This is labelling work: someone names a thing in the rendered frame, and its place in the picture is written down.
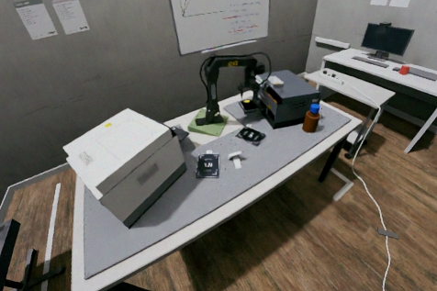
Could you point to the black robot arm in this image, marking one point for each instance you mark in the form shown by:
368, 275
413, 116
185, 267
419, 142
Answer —
214, 64

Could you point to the brown bottle with blue cap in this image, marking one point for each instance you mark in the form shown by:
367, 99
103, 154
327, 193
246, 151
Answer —
311, 119

